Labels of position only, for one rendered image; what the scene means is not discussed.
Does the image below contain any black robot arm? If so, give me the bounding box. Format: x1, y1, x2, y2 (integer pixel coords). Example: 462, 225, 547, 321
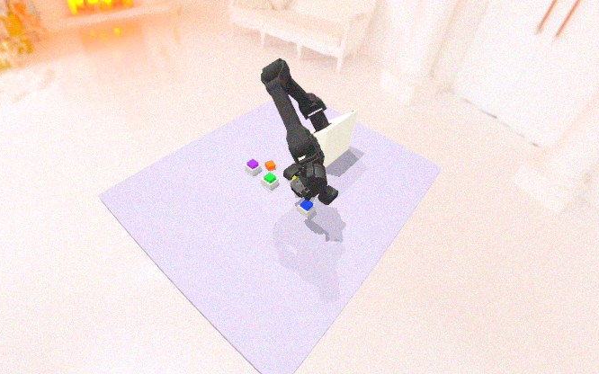
261, 58, 333, 198

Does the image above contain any blue button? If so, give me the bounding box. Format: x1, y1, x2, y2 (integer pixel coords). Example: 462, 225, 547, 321
297, 200, 316, 218

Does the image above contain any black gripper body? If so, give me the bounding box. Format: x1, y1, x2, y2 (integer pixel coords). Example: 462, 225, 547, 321
283, 163, 338, 206

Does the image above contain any green button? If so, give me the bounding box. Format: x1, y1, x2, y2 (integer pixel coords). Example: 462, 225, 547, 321
261, 173, 279, 190

